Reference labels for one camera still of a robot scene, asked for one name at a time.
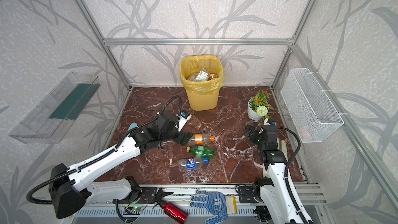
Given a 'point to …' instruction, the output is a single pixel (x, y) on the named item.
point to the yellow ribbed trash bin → (198, 102)
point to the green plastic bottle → (201, 151)
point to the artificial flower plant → (259, 104)
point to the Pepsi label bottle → (192, 163)
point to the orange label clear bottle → (200, 139)
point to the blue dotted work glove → (216, 202)
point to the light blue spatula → (132, 125)
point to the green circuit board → (135, 208)
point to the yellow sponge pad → (231, 204)
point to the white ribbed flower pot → (252, 114)
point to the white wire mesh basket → (312, 115)
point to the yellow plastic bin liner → (190, 64)
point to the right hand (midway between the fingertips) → (252, 125)
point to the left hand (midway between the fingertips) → (188, 125)
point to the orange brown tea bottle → (212, 76)
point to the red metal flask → (171, 211)
